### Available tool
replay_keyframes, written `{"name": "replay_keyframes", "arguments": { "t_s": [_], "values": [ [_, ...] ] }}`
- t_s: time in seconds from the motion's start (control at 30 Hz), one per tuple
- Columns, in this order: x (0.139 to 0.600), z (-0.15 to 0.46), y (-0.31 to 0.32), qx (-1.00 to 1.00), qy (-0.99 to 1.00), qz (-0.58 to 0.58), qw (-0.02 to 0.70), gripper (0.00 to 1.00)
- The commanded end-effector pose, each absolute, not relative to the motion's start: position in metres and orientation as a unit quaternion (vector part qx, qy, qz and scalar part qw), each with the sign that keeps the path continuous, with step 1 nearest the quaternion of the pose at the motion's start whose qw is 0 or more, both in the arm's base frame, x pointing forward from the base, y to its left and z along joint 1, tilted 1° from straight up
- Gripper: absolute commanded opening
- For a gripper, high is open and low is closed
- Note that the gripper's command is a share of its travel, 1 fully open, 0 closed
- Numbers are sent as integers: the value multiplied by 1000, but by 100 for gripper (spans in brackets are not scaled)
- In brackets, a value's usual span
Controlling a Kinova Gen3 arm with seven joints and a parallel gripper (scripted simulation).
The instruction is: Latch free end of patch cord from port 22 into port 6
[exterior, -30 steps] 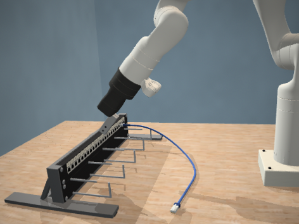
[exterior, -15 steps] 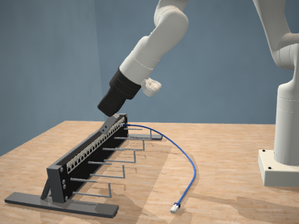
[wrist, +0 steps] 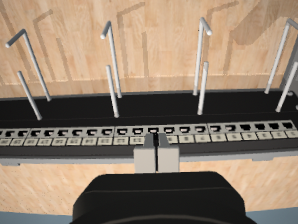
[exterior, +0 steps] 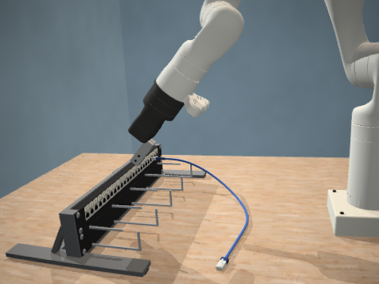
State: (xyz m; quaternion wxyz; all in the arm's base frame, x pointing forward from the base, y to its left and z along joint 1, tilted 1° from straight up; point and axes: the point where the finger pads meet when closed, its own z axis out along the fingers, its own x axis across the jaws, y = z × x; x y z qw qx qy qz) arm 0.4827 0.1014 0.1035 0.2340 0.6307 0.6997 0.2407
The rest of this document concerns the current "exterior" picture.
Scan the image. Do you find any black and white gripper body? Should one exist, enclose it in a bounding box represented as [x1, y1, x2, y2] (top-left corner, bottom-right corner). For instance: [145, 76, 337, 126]
[128, 62, 210, 143]

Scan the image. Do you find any black patch panel rack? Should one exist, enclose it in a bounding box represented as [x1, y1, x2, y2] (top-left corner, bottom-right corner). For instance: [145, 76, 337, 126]
[6, 144, 206, 277]

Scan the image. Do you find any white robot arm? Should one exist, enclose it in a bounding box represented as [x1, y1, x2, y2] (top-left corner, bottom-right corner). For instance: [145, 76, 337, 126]
[171, 0, 379, 210]

